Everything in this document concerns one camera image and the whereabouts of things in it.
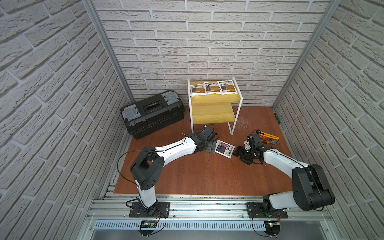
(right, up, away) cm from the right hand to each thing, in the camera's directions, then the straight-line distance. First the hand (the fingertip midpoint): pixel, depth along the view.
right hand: (236, 155), depth 91 cm
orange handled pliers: (+25, +8, +10) cm, 28 cm away
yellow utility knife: (+25, +11, +12) cm, 30 cm away
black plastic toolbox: (-54, +26, +4) cm, 60 cm away
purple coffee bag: (-7, +3, +4) cm, 9 cm away
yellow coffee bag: (-24, +39, -9) cm, 47 cm away
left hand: (-17, +7, -2) cm, 19 cm away
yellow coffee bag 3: (-8, +41, -7) cm, 42 cm away
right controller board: (+12, -31, -19) cm, 39 cm away
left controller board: (-49, -31, -19) cm, 61 cm away
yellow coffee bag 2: (-16, +40, -7) cm, 44 cm away
